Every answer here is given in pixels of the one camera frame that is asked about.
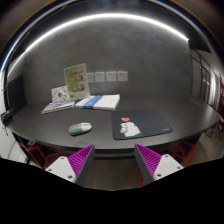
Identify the red stool left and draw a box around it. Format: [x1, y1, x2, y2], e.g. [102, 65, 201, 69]
[25, 141, 67, 169]

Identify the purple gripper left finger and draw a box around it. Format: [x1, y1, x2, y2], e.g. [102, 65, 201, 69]
[46, 145, 95, 186]

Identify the red stool right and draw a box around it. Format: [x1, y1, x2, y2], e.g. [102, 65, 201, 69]
[139, 142, 194, 187]

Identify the black monitor at left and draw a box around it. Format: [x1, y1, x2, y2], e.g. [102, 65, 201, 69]
[7, 76, 27, 115]

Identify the red stool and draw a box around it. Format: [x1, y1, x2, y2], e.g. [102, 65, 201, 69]
[25, 141, 67, 169]
[139, 142, 194, 187]

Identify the small colourful standing card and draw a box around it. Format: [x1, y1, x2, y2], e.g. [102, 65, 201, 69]
[51, 86, 69, 102]

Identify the green standing menu card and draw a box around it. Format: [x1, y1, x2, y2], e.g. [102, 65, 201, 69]
[64, 64, 90, 100]

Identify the black mouse pad with print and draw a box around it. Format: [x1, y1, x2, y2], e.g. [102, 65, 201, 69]
[112, 109, 173, 140]

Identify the curved LED light strip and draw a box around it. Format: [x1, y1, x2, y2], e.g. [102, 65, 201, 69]
[0, 13, 189, 78]

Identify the grey magazine lying flat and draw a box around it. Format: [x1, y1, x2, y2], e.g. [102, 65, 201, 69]
[42, 101, 75, 114]

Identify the white book with blue band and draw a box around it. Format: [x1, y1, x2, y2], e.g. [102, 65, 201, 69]
[75, 94, 120, 110]

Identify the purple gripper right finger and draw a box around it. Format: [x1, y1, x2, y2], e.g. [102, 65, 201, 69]
[134, 144, 183, 185]

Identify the white wall paper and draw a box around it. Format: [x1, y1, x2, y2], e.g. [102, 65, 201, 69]
[106, 71, 117, 82]
[87, 73, 94, 83]
[117, 71, 128, 82]
[95, 72, 105, 82]

